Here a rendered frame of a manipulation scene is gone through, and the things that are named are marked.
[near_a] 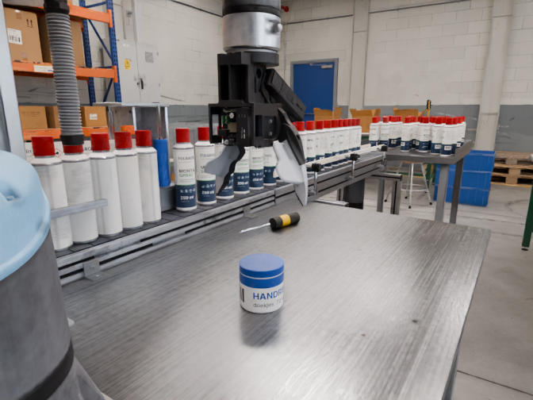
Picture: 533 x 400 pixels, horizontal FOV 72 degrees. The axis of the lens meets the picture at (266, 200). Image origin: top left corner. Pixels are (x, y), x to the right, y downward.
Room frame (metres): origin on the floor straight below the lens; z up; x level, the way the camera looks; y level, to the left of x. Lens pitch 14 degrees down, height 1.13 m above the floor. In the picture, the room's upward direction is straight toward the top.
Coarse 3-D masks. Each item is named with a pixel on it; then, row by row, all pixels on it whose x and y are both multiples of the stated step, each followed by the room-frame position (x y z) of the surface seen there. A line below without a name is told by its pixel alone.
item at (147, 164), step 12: (144, 132) 0.80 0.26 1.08; (144, 144) 0.80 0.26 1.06; (144, 156) 0.79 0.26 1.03; (156, 156) 0.82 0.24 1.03; (144, 168) 0.79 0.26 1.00; (156, 168) 0.81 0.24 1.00; (144, 180) 0.79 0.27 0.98; (156, 180) 0.81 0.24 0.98; (144, 192) 0.79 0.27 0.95; (156, 192) 0.81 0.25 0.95; (144, 204) 0.79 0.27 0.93; (156, 204) 0.80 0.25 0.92; (144, 216) 0.79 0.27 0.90; (156, 216) 0.80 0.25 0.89
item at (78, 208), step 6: (102, 198) 0.69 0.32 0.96; (78, 204) 0.65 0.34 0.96; (84, 204) 0.65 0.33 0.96; (90, 204) 0.66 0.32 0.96; (96, 204) 0.67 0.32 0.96; (102, 204) 0.68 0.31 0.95; (54, 210) 0.61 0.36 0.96; (60, 210) 0.62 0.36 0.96; (66, 210) 0.62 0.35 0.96; (72, 210) 0.63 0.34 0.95; (78, 210) 0.64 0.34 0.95; (84, 210) 0.65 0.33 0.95; (54, 216) 0.61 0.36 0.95; (60, 216) 0.62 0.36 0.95
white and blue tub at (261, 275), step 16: (256, 256) 0.55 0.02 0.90; (272, 256) 0.55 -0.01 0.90; (240, 272) 0.52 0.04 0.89; (256, 272) 0.50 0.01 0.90; (272, 272) 0.50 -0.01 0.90; (240, 288) 0.52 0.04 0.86; (256, 288) 0.50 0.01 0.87; (272, 288) 0.50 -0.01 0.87; (240, 304) 0.53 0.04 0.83; (256, 304) 0.50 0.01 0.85; (272, 304) 0.51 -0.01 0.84
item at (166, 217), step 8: (256, 192) 1.11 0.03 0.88; (224, 200) 1.01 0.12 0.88; (232, 200) 1.01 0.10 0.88; (200, 208) 0.93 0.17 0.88; (208, 208) 0.93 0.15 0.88; (168, 216) 0.85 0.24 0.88; (176, 216) 0.85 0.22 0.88; (184, 216) 0.85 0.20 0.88; (144, 224) 0.79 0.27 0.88; (152, 224) 0.79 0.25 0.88; (160, 224) 0.79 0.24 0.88; (128, 232) 0.74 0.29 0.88; (136, 232) 0.74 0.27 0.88; (96, 240) 0.68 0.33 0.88; (104, 240) 0.68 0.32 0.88; (112, 240) 0.69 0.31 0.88; (72, 248) 0.64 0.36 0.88; (80, 248) 0.64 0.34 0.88; (56, 256) 0.60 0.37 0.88
